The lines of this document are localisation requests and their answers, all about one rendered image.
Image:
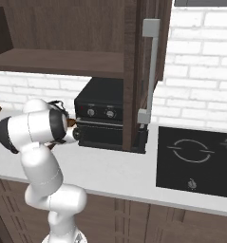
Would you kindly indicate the black hob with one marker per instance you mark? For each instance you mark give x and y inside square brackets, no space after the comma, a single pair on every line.
[194,164]

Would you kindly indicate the round toaster oven knob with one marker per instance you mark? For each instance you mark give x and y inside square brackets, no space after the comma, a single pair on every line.
[91,112]
[110,114]

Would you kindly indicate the brown base cupboard run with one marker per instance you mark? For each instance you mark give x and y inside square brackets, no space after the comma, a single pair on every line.
[118,218]

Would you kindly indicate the black toaster oven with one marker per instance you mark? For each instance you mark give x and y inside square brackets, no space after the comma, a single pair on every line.
[100,95]

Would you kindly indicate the dark wood cabinet door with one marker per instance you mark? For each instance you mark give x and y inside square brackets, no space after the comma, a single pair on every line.
[130,79]

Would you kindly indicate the grey range hood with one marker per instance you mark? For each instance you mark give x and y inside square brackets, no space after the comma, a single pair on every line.
[203,2]

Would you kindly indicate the small hob knob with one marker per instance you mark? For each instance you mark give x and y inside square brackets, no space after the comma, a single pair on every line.
[191,183]

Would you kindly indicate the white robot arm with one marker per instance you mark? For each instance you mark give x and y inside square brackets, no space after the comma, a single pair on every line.
[39,164]

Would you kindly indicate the dark wood wall cabinet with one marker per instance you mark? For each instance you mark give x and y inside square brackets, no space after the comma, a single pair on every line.
[64,34]

